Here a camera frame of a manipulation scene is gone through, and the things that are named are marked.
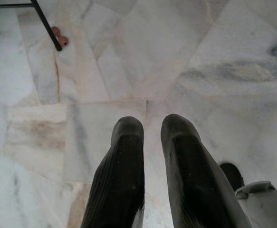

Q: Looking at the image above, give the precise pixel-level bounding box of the black metal furniture frame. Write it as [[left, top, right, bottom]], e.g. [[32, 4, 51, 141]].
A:
[[0, 0, 63, 52]]

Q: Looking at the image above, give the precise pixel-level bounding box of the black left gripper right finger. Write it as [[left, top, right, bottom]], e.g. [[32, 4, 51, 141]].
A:
[[160, 114, 252, 228]]

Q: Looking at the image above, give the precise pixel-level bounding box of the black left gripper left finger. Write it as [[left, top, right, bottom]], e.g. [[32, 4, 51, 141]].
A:
[[80, 116, 145, 228]]

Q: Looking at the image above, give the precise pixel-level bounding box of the small brown dumbbell toy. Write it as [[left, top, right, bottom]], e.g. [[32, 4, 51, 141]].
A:
[[50, 26, 69, 48]]

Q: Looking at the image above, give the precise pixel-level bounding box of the robot black foot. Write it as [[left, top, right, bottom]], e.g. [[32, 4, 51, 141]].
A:
[[219, 162, 245, 192]]

